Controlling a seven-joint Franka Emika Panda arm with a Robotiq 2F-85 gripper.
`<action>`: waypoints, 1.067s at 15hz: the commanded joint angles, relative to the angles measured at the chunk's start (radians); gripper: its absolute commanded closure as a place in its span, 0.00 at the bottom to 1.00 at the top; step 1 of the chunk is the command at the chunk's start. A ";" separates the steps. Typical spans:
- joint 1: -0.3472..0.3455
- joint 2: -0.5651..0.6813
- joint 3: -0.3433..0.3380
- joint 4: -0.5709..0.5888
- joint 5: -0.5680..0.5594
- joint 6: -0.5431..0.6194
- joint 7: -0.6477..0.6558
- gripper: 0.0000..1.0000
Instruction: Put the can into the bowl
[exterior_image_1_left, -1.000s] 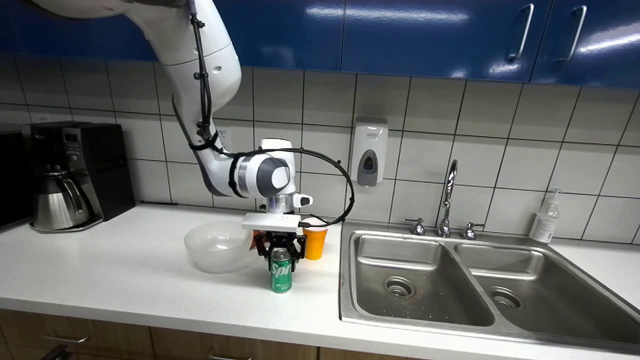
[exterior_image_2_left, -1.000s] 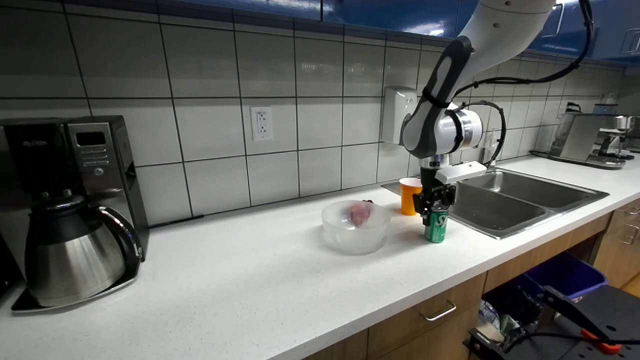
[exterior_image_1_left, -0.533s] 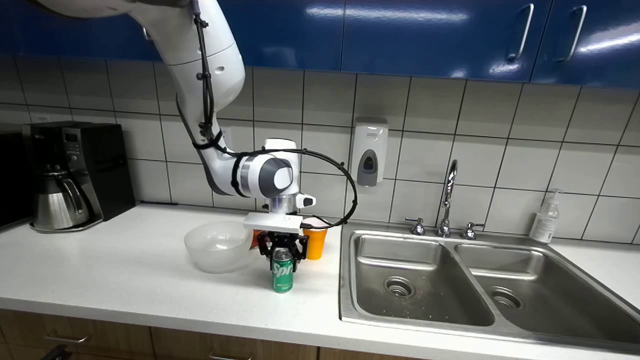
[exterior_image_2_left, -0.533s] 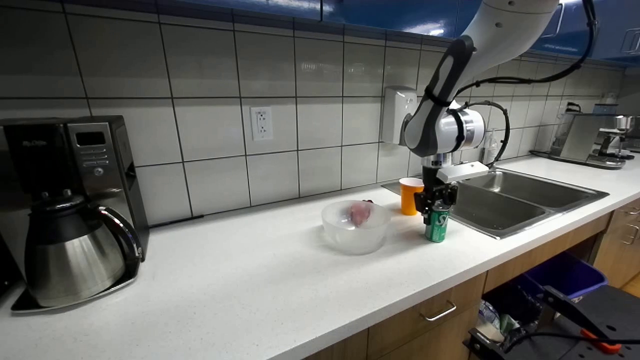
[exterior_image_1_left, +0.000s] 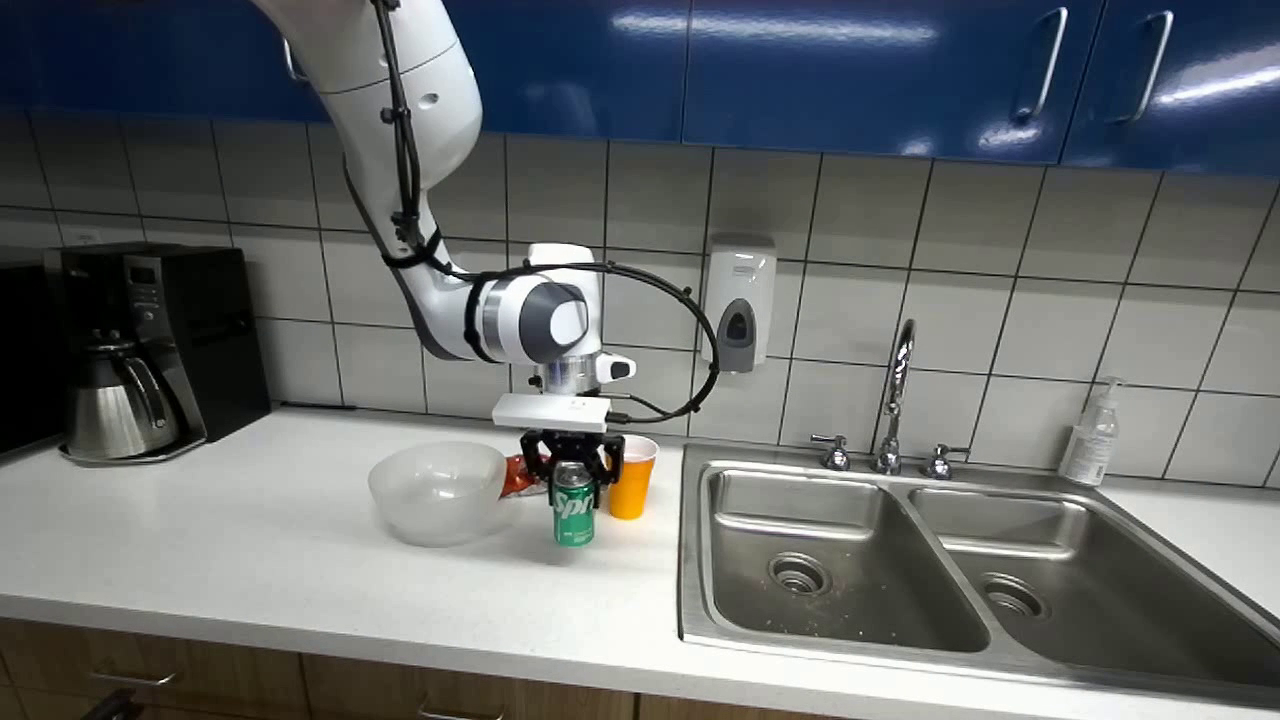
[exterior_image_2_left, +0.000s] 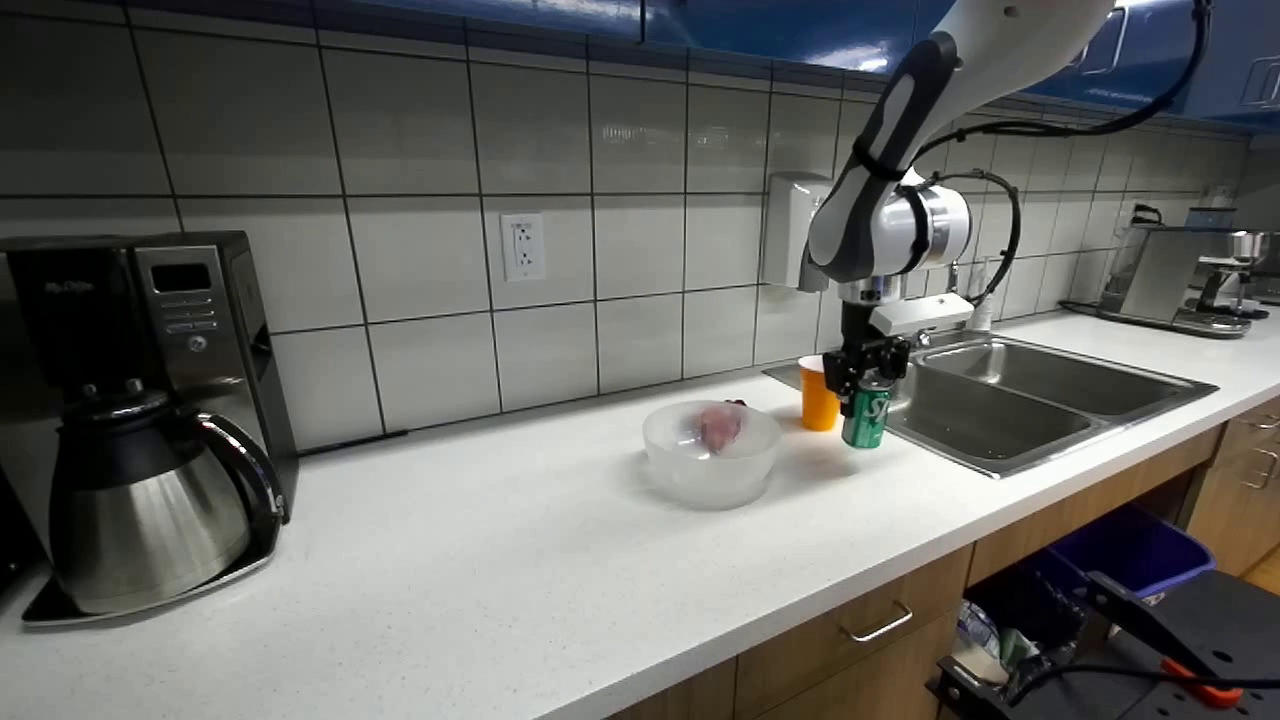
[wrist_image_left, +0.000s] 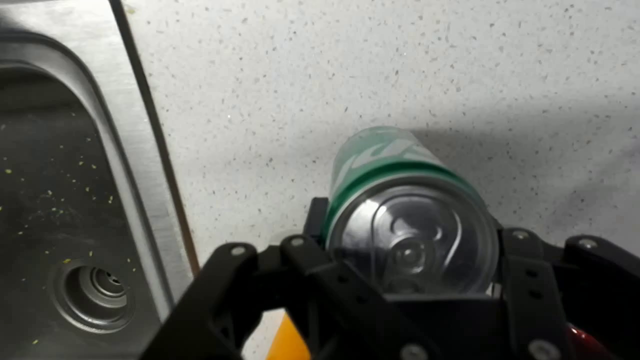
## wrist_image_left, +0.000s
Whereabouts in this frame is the dark red round object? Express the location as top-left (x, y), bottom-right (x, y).
top-left (566, 323), bottom-right (622, 360)

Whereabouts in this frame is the stainless steel sink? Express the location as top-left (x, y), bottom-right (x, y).
top-left (0, 0), bottom-right (201, 360)

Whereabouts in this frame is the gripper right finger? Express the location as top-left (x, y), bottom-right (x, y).
top-left (494, 216), bottom-right (640, 360)

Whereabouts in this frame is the orange plastic object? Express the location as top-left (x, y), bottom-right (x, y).
top-left (265, 312), bottom-right (312, 360)

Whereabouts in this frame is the green drink can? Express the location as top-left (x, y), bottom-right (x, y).
top-left (322, 126), bottom-right (501, 296)

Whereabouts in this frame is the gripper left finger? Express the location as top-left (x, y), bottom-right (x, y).
top-left (140, 197), bottom-right (432, 360)

